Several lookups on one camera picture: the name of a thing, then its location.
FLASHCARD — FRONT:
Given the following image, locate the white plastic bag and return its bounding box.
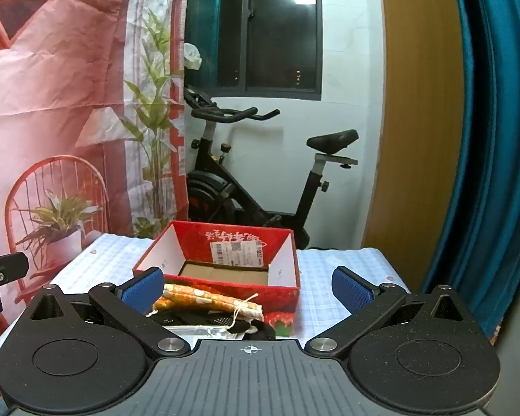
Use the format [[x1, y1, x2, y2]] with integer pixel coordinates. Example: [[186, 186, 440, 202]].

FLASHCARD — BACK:
[[183, 42, 202, 71]]

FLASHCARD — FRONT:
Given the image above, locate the black exercise bike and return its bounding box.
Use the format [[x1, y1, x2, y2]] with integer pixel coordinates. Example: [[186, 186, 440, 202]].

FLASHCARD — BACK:
[[183, 87, 359, 252]]

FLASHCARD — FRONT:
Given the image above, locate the wooden door panel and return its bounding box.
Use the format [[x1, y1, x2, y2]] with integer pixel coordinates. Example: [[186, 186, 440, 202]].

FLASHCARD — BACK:
[[362, 0, 466, 293]]

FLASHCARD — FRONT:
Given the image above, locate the dark window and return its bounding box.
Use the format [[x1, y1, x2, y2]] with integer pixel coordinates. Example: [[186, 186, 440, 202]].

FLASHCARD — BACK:
[[185, 0, 322, 101]]

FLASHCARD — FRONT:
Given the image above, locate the red cardboard box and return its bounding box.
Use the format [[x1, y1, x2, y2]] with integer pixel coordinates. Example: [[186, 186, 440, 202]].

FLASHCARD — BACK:
[[132, 220, 302, 339]]

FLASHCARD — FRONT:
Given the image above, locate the orange floral cloth pouch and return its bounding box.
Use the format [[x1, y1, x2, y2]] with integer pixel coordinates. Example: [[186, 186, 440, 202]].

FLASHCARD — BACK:
[[154, 284, 265, 325]]

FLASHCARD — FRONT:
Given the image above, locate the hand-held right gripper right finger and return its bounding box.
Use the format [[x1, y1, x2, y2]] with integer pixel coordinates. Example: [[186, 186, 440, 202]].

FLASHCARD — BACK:
[[307, 266, 476, 359]]

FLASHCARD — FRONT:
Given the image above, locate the teal curtain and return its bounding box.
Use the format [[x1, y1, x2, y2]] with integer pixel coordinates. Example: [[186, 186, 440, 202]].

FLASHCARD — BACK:
[[418, 0, 520, 347]]

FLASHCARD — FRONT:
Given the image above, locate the black dotted glove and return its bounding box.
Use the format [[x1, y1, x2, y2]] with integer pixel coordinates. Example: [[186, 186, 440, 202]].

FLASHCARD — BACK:
[[147, 310, 277, 342]]

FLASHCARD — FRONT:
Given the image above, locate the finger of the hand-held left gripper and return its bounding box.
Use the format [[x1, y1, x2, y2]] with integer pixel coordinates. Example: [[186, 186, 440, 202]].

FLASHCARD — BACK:
[[0, 251, 29, 317]]

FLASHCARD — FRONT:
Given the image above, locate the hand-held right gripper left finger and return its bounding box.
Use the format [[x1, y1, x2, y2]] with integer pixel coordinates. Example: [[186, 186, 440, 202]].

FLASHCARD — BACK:
[[21, 266, 191, 359]]

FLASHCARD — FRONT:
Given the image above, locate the printed red backdrop cloth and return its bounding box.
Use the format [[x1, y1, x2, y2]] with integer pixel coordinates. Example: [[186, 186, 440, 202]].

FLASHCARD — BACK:
[[0, 0, 190, 395]]

